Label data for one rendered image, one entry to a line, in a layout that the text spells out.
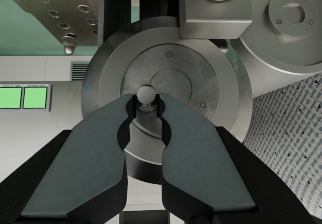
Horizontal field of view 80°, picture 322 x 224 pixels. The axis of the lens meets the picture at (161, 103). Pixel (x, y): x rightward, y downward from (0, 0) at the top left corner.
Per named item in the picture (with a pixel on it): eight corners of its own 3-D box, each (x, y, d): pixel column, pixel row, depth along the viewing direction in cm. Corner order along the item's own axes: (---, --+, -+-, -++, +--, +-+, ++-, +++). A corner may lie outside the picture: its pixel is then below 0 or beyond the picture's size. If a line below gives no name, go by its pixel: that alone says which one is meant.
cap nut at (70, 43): (74, 35, 49) (73, 52, 48) (79, 42, 53) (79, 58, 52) (59, 35, 49) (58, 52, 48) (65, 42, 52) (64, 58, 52)
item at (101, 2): (108, -116, 21) (102, 48, 17) (131, 17, 44) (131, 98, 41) (103, -116, 21) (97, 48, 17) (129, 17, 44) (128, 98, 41)
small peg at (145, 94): (140, 110, 11) (130, 89, 12) (142, 115, 14) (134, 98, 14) (161, 100, 12) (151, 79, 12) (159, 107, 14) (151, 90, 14)
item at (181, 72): (239, 104, 15) (155, 159, 14) (228, 107, 17) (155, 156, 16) (184, 25, 15) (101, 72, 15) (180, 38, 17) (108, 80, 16)
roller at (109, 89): (233, 25, 17) (247, 162, 15) (184, 92, 42) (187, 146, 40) (98, 26, 16) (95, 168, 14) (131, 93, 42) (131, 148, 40)
